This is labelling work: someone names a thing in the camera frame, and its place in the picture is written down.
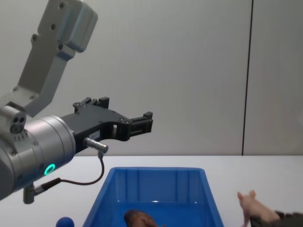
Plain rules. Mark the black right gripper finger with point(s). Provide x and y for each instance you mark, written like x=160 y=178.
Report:
x=290 y=218
x=256 y=222

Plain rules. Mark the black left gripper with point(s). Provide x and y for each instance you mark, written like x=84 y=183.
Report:
x=99 y=123

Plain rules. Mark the pink toy pig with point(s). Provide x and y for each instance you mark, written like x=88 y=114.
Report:
x=255 y=206

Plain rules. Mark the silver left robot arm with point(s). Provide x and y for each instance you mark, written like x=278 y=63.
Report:
x=42 y=142

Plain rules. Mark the blue plastic bin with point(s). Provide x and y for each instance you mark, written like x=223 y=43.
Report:
x=156 y=189

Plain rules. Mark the brown toy animal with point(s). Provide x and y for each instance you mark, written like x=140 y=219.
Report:
x=139 y=218

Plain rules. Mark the small blue ball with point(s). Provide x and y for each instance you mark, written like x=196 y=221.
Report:
x=65 y=222

